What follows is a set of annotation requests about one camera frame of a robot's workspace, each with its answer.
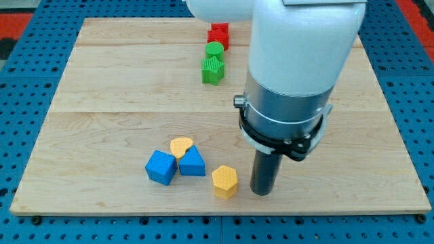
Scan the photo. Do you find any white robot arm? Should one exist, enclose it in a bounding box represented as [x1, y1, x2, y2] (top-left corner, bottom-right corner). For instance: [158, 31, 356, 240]
[186, 0, 366, 161]

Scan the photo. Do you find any green star block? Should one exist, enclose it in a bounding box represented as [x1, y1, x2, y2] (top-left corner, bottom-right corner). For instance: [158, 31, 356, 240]
[201, 56, 224, 85]

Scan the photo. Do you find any red block behind star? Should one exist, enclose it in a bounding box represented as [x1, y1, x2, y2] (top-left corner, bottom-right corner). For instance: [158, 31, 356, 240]
[211, 22, 229, 33]

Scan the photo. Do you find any yellow heart block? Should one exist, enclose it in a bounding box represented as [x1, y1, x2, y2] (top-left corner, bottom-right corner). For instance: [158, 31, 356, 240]
[170, 137, 194, 161]

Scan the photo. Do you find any blue triangle block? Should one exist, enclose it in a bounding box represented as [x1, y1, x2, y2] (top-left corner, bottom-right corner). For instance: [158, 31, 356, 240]
[178, 146, 206, 176]

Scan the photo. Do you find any yellow hexagon block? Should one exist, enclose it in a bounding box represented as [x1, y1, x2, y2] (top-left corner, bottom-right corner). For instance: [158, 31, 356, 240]
[212, 165, 239, 199]

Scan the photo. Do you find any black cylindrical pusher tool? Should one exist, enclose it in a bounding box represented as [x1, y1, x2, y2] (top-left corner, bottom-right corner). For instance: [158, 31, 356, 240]
[250, 150, 282, 196]

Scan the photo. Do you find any blue cube block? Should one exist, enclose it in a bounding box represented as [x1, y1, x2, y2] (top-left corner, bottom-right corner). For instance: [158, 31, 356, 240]
[145, 150, 177, 186]

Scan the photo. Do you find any wooden board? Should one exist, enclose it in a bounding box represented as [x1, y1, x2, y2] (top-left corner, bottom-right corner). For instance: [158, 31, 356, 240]
[10, 18, 431, 216]

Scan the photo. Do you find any green cylinder block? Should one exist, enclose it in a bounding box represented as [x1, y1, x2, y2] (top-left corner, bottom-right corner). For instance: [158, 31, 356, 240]
[205, 41, 224, 62]

